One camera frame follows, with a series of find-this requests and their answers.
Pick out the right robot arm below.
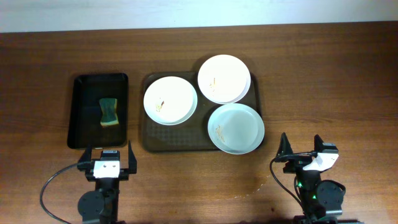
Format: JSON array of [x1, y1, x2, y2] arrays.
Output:
[[269, 133, 359, 224]]

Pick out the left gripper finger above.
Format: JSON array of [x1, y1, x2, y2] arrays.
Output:
[[128, 141, 137, 174], [78, 145, 92, 163]]

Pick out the small black tray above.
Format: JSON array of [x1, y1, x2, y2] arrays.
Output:
[[67, 73, 129, 149]]

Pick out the brown plastic serving tray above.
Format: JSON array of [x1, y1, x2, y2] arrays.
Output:
[[141, 71, 263, 153]]

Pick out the green yellow sponge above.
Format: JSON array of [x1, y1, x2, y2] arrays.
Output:
[[99, 98, 119, 127]]

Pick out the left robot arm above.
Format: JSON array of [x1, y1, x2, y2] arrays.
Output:
[[77, 143, 137, 224]]

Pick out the pale blue plate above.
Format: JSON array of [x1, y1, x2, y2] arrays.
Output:
[[207, 103, 265, 155]]

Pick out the cream plate top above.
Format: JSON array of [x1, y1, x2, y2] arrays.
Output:
[[198, 55, 251, 105]]

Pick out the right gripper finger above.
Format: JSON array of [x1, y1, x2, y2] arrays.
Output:
[[314, 134, 324, 152], [276, 133, 293, 158]]

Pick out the white plate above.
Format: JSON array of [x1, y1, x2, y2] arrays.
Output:
[[143, 77, 198, 126]]

